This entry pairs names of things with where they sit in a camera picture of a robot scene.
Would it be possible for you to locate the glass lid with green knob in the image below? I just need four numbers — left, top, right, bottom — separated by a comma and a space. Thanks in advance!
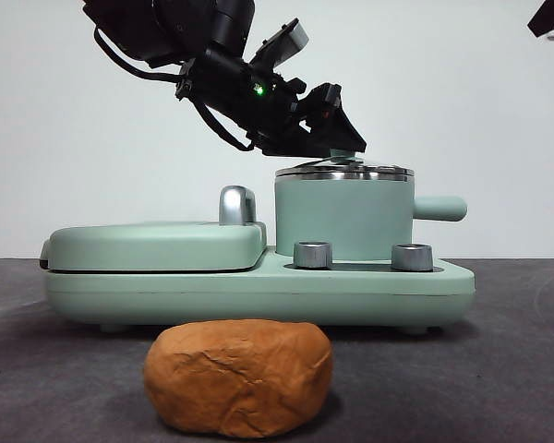
276, 148, 415, 181

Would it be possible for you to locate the brown potato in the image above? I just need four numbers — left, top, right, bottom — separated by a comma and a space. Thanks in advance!
142, 319, 334, 439

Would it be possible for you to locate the silver control knob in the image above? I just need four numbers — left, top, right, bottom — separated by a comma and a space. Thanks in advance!
391, 243, 433, 272
293, 241, 332, 269

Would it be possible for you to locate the green griddle cover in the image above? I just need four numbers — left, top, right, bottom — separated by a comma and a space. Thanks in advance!
39, 221, 269, 273

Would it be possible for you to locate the green breakfast machine base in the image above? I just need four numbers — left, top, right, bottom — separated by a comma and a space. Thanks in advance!
43, 246, 476, 336

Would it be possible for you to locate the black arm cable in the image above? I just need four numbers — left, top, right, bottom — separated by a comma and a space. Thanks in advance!
191, 99, 256, 153
93, 26, 186, 82

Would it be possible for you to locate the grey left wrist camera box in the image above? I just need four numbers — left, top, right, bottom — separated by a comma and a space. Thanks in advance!
251, 18, 310, 70

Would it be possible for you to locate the green steamer pot with handle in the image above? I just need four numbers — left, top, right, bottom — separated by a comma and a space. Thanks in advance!
274, 171, 468, 259

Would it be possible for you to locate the chrome griddle cover handle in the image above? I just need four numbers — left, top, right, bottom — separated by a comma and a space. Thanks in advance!
218, 186, 256, 227

